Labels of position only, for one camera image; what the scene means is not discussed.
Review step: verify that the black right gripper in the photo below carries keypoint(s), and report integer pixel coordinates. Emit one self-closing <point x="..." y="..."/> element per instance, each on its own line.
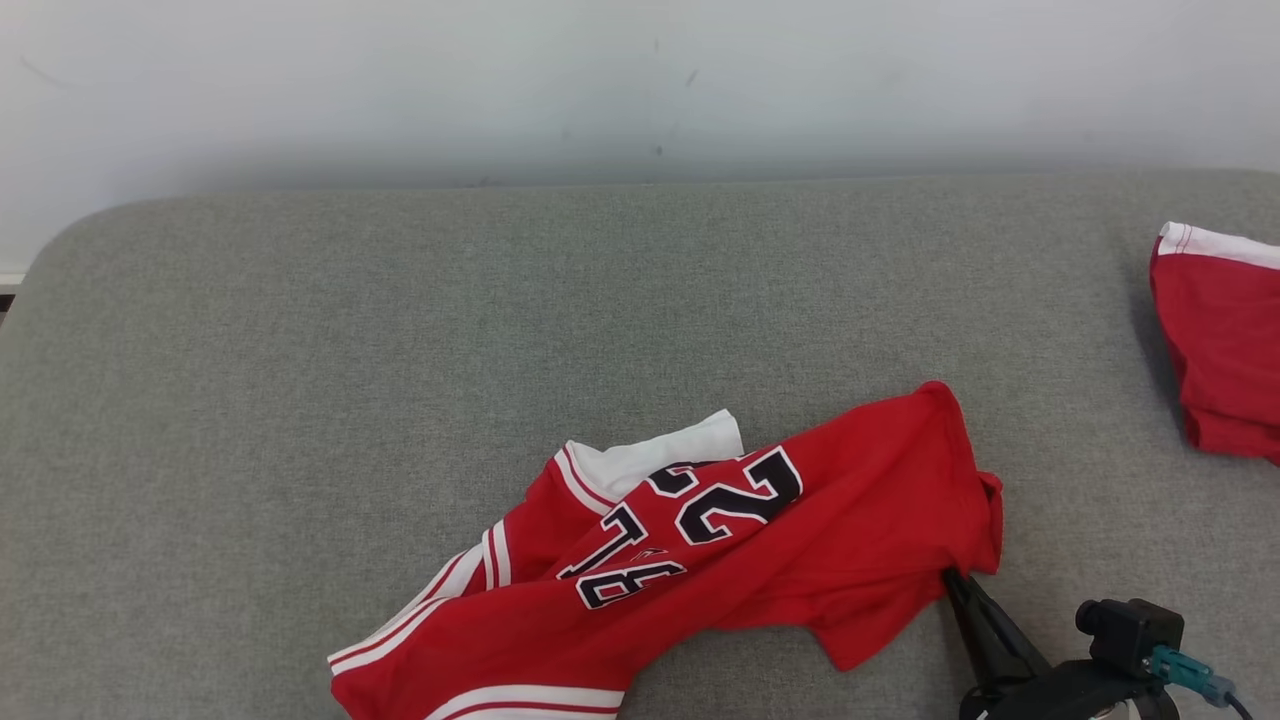
<point x="1060" y="700"/>

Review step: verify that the red shorts with white stripe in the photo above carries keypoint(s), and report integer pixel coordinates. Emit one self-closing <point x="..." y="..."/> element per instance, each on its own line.
<point x="1230" y="350"/>

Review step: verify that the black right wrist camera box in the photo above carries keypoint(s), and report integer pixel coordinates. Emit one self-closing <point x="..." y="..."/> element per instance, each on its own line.
<point x="1135" y="635"/>

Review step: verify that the red jersey with number print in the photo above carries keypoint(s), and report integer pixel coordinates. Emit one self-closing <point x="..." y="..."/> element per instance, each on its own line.
<point x="850" y="520"/>

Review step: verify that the grey fabric sofa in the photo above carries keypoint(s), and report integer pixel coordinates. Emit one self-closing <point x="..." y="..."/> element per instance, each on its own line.
<point x="400" y="330"/>

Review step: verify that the black white wall baseboard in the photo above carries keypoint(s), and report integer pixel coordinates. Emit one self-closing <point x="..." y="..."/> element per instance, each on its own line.
<point x="8" y="295"/>

